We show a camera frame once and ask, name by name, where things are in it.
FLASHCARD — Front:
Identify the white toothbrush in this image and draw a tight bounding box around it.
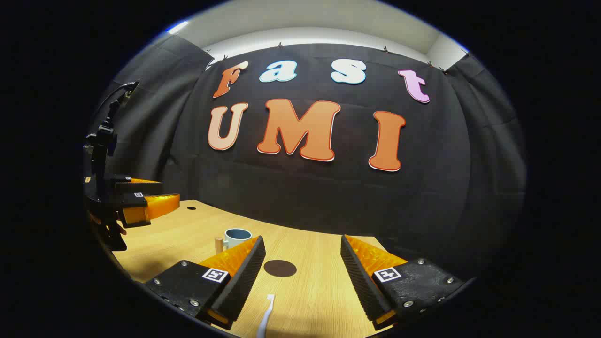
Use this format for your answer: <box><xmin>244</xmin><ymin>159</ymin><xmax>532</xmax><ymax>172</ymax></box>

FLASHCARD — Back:
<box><xmin>256</xmin><ymin>294</ymin><xmax>275</xmax><ymax>338</ymax></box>

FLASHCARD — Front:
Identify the wooden desktop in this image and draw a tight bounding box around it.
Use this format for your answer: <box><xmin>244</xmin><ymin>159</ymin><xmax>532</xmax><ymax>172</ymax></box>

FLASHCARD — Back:
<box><xmin>113</xmin><ymin>200</ymin><xmax>409</xmax><ymax>338</ymax></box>

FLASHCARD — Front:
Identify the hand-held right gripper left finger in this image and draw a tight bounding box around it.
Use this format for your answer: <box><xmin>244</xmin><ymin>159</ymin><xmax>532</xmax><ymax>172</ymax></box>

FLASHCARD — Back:
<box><xmin>145</xmin><ymin>236</ymin><xmax>266</xmax><ymax>330</ymax></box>

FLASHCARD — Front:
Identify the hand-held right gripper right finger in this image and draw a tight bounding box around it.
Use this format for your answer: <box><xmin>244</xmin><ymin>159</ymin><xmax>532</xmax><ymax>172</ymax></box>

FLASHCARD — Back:
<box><xmin>340</xmin><ymin>235</ymin><xmax>465</xmax><ymax>330</ymax></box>

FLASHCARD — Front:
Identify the light blue cup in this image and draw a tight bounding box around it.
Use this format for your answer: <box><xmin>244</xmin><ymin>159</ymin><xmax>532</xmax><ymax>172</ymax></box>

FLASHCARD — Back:
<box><xmin>215</xmin><ymin>228</ymin><xmax>253</xmax><ymax>256</ymax></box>

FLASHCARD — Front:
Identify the dark round coaster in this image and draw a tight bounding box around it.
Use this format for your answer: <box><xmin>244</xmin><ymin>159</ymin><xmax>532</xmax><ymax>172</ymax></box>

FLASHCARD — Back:
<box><xmin>263</xmin><ymin>260</ymin><xmax>297</xmax><ymax>277</ymax></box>

